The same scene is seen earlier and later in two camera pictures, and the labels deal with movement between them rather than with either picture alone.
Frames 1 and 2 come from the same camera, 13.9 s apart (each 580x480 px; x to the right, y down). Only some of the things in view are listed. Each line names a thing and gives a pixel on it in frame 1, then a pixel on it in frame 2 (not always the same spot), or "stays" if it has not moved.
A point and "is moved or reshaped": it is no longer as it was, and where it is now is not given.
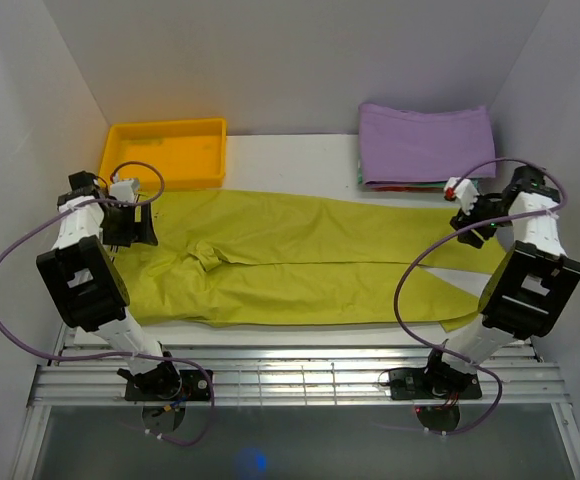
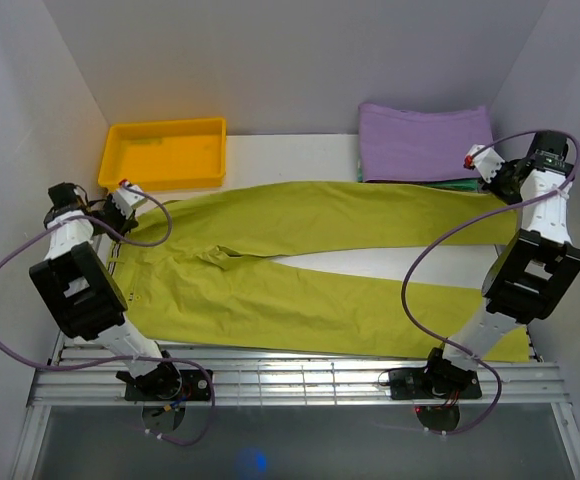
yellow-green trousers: (249, 256) is moved or reshaped
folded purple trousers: (402, 146) stays
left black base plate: (194, 386) stays
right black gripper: (463, 221) -> (493, 186)
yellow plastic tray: (167, 155) stays
